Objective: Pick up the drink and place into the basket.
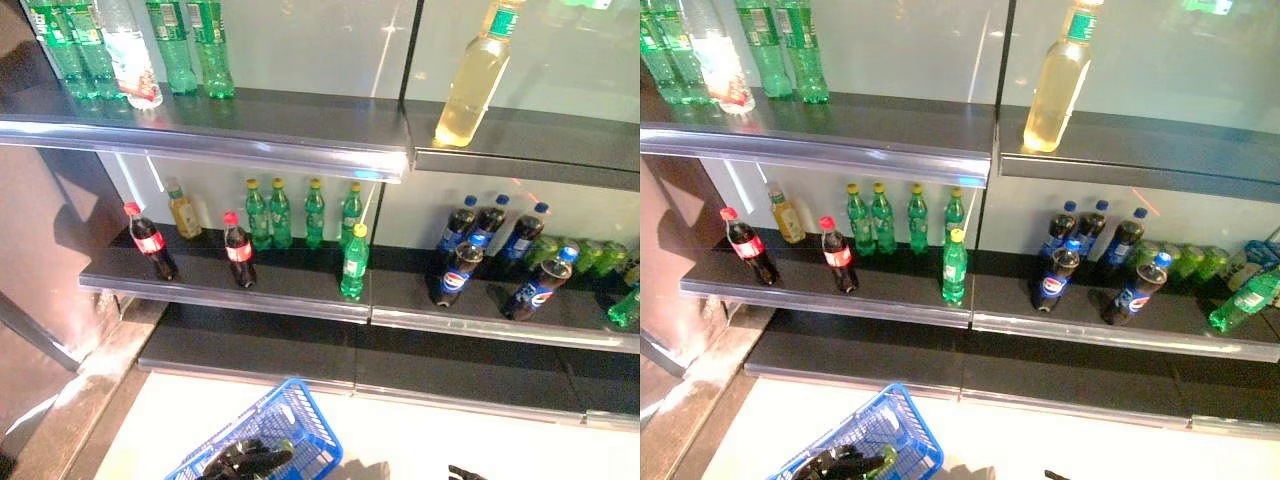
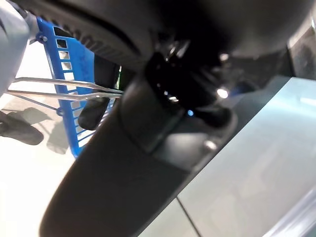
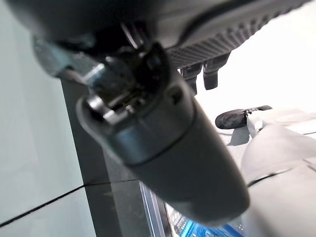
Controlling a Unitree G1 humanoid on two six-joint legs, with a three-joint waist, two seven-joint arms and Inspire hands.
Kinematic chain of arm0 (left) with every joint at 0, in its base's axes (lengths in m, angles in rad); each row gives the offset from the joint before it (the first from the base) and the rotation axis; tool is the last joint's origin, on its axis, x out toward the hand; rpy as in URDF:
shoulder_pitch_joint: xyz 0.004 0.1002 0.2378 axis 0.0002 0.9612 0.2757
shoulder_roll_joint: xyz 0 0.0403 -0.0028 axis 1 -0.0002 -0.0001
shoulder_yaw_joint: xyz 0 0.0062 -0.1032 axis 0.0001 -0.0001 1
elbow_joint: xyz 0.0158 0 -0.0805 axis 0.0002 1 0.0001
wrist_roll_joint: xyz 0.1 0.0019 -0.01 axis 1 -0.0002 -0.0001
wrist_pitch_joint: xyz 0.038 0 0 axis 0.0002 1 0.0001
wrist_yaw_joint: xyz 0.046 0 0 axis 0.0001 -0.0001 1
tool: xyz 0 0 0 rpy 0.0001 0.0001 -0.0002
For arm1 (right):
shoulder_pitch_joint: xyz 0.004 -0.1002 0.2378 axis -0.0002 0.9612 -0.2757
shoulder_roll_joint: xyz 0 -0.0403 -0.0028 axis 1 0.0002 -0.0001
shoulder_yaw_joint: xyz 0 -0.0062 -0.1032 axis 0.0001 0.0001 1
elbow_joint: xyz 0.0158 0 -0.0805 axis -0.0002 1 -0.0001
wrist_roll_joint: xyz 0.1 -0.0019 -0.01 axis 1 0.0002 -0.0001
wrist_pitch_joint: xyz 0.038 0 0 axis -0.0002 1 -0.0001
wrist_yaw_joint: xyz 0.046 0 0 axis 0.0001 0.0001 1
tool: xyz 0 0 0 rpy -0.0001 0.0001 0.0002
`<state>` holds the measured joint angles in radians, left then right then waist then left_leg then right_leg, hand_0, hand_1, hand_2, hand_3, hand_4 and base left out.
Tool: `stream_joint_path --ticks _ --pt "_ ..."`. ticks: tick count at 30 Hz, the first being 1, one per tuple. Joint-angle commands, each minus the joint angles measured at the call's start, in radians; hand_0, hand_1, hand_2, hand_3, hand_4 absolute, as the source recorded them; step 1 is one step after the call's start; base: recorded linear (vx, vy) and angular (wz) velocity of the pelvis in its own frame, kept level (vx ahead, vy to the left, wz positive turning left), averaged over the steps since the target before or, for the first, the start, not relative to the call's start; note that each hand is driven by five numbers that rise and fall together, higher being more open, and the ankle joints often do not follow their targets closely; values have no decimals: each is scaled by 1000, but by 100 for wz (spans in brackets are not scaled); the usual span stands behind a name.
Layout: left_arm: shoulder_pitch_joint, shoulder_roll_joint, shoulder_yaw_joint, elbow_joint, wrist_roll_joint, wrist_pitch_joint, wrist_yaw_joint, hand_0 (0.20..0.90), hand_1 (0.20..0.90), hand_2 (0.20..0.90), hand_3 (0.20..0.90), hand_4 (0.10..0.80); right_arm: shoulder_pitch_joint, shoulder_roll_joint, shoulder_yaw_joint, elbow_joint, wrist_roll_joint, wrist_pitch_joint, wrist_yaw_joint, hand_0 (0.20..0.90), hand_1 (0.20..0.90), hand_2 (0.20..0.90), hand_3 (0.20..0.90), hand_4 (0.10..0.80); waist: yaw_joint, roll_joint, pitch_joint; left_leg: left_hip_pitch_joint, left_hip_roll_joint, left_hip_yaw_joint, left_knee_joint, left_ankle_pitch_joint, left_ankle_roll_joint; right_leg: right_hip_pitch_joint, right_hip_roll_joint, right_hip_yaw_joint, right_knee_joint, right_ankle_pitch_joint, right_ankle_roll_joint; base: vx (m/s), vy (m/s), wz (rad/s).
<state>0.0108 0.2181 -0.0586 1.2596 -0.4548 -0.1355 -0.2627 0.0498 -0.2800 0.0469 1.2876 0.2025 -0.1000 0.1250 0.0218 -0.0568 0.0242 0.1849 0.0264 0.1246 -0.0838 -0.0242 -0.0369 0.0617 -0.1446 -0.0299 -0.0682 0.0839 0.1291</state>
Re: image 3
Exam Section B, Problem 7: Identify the black robot foot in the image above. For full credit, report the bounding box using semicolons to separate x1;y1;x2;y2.
215;105;273;130

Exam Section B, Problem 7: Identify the dark grey cabinet panel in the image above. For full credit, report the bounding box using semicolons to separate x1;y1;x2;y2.
60;79;152;237

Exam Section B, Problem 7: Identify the blue plastic basket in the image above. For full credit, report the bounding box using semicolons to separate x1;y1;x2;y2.
139;181;250;237

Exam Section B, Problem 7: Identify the thin black cable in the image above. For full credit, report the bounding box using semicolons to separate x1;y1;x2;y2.
0;179;139;227

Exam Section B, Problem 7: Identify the dark right robot hand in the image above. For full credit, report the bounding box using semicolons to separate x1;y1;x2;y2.
4;0;313;226

